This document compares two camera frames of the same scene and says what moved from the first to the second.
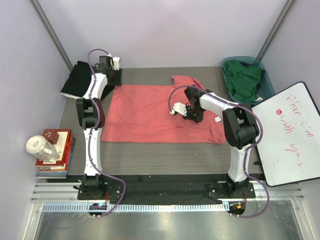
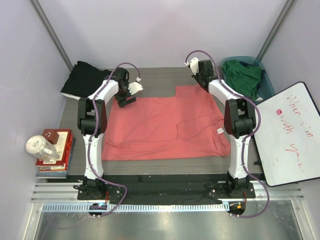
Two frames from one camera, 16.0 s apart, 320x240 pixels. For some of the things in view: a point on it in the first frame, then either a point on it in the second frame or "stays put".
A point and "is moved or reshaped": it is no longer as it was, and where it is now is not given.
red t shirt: x=140 y=113 is moved or reshaped
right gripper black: x=198 y=119 → x=195 y=77
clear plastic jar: x=37 y=145 stays put
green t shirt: x=242 y=80 stays put
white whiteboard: x=289 y=150 stays put
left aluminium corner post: x=51 y=34 stays put
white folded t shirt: x=71 y=96 stays put
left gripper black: x=118 y=81 → x=123 y=101
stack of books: x=58 y=168 stays put
